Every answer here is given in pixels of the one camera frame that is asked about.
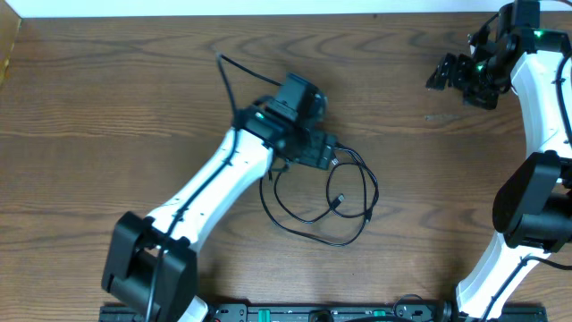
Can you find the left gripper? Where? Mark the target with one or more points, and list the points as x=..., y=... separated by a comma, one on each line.
x=315, y=152

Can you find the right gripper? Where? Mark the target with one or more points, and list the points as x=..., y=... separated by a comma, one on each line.
x=453, y=72

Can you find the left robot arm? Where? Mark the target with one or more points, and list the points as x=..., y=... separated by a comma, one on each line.
x=152, y=262

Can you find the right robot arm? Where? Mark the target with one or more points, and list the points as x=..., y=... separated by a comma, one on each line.
x=531, y=212

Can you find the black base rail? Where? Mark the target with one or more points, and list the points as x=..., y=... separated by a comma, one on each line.
x=409, y=310

